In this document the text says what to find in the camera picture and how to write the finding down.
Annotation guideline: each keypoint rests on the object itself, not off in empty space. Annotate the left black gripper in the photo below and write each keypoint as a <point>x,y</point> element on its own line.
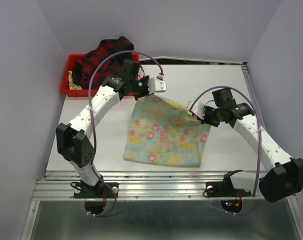
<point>145,80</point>

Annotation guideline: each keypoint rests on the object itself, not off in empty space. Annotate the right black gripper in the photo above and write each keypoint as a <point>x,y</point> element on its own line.
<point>205,120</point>

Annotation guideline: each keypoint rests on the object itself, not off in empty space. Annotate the pastel floral skirt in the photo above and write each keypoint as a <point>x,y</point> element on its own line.
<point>162,133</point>

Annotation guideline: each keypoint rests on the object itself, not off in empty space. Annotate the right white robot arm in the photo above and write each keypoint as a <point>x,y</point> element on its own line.
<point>278,175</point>

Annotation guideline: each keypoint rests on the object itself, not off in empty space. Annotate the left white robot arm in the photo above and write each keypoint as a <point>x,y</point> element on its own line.
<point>73,138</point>

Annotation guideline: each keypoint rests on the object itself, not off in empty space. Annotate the red black plaid skirt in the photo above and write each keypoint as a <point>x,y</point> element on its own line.
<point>84,68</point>

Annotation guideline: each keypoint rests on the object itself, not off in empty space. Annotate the yellow floral cloth in bin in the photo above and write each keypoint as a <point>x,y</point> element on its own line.
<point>71,84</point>

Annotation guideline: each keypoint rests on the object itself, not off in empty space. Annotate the red plastic bin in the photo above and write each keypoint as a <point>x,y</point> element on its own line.
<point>64,88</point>

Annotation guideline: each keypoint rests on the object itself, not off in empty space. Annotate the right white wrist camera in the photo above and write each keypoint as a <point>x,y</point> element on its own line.
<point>196,109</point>

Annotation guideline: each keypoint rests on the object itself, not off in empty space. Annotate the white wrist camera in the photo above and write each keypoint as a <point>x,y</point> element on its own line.
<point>196,109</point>
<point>156,85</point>

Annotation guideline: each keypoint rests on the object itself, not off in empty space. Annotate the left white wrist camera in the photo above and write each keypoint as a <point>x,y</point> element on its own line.
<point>156,85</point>

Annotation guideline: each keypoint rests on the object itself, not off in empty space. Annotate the aluminium right rail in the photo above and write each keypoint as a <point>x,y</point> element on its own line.
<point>251,87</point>

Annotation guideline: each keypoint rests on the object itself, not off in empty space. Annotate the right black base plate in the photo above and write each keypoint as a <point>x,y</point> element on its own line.
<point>219,189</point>

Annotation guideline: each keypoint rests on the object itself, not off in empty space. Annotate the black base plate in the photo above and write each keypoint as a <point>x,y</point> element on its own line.
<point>111,190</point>
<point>219,189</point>

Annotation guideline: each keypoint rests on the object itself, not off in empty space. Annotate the aluminium front rail frame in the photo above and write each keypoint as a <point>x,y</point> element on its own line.
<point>156,205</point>

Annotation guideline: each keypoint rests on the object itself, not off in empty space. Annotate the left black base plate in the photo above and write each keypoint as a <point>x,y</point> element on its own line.
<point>111,190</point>

